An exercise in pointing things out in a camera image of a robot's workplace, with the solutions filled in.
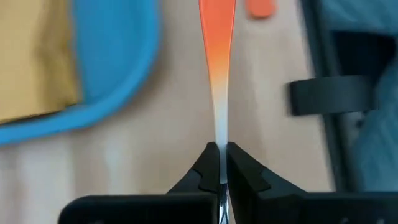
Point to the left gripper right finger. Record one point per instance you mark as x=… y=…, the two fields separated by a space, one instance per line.
x=248 y=193

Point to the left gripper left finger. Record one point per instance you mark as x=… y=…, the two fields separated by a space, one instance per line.
x=205 y=180

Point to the yellow cloth napkin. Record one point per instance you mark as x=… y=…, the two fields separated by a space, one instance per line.
x=37 y=62

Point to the blue plastic tray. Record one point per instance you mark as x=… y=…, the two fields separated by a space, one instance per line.
x=118 y=62

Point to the black frame clamp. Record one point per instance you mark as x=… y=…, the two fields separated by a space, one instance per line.
x=332 y=95

